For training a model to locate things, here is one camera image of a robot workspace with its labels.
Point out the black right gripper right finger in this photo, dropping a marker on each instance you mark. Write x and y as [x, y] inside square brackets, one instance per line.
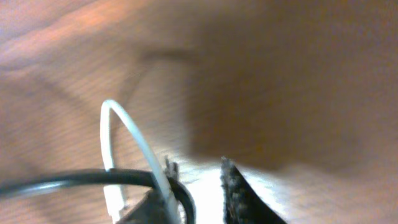
[241, 204]

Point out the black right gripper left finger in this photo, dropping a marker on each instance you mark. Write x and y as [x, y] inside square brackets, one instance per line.
[152, 209]

